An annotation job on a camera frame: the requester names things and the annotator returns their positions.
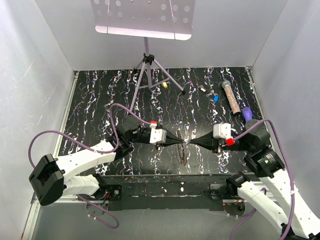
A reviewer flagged purple plastic tool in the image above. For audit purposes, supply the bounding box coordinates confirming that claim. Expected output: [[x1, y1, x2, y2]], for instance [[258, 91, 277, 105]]
[[242, 107, 253, 123]]

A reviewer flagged chain of metal keyrings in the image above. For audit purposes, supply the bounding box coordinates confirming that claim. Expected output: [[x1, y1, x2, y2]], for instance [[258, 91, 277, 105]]
[[176, 128, 190, 166]]

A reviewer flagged aluminium frame rail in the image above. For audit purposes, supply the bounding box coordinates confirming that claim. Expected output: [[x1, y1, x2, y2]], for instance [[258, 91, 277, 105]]
[[21, 71, 81, 238]]

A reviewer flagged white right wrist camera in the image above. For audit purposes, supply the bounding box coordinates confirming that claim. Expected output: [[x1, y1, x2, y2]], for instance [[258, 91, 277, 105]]
[[213, 123, 235, 146]]

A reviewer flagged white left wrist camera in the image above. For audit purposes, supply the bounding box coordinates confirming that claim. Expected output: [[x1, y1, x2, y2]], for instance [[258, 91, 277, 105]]
[[149, 121, 167, 145]]

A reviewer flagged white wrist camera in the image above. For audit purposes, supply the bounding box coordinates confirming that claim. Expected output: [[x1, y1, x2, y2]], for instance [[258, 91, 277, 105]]
[[213, 123, 235, 146], [149, 121, 167, 145]]

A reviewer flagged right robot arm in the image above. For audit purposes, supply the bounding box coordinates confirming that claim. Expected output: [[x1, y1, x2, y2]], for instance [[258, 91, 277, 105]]
[[190, 119, 320, 240]]

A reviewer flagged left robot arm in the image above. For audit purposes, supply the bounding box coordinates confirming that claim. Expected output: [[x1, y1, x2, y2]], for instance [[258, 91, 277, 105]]
[[29, 115, 184, 206]]

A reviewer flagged sprinkles filled tube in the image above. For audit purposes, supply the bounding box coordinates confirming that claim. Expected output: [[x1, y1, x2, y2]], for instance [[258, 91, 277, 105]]
[[221, 80, 241, 115]]

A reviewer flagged lilac music stand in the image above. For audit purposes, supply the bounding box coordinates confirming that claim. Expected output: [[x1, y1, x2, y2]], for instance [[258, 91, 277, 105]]
[[90, 0, 196, 109]]

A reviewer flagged yellow key tag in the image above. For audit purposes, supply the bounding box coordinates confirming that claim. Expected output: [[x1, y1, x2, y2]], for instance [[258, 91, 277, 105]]
[[161, 82, 168, 89]]

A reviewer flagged blue key tag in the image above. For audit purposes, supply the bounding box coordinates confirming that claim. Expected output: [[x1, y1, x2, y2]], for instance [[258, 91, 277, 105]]
[[206, 93, 219, 103]]

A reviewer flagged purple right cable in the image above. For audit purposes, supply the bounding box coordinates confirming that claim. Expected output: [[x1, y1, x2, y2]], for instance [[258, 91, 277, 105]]
[[229, 118, 296, 240]]

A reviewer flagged white key tag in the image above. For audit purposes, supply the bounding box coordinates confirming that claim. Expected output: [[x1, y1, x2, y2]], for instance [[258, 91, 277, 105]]
[[198, 85, 207, 93]]

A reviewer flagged purple cable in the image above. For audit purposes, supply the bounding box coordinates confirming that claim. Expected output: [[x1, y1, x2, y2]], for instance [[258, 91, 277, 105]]
[[27, 103, 157, 229], [229, 118, 296, 240]]

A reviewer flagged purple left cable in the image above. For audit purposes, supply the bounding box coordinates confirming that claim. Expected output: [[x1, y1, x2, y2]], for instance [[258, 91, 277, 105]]
[[27, 103, 157, 229]]

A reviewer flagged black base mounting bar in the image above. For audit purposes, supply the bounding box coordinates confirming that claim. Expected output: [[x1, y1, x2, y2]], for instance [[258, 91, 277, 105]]
[[85, 174, 245, 215]]

